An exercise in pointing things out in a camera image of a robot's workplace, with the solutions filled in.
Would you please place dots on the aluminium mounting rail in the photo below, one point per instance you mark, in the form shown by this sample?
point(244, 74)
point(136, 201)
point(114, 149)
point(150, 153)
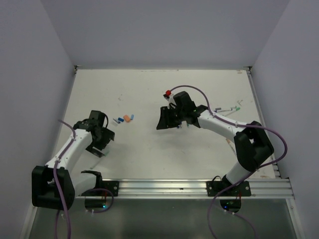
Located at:
point(190, 189)

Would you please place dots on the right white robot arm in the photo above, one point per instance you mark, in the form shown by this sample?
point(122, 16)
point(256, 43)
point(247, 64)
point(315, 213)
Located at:
point(252, 145)

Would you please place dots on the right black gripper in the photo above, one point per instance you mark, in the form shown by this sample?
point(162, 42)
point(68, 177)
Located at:
point(165, 121)

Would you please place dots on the pink ended marker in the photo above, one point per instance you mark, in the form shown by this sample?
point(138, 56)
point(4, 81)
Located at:
point(229, 142)

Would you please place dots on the green capped marker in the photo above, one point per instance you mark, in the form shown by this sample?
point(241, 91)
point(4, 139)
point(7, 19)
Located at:
point(231, 109)
point(100, 160)
point(229, 113)

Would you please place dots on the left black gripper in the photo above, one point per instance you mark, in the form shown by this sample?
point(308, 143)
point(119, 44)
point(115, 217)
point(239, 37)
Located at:
point(107, 135)

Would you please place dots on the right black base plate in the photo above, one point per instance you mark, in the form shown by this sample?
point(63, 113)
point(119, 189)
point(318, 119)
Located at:
point(219, 188)

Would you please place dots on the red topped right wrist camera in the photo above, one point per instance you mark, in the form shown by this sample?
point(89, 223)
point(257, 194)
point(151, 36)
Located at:
point(170, 100)

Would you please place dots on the orange pen cap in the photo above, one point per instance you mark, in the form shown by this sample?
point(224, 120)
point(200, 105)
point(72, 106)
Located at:
point(126, 118)

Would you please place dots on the green capped marker lower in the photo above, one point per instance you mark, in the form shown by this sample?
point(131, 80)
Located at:
point(229, 113)

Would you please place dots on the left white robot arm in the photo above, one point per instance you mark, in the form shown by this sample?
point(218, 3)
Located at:
point(52, 185)

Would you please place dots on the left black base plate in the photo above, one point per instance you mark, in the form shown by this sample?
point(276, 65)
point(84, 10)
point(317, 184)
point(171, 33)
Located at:
point(112, 186)

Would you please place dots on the green capped marker upper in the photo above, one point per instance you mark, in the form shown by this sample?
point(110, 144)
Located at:
point(231, 109)

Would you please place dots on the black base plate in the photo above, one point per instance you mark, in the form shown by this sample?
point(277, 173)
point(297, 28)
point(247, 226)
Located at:
point(112, 186)
point(219, 188)

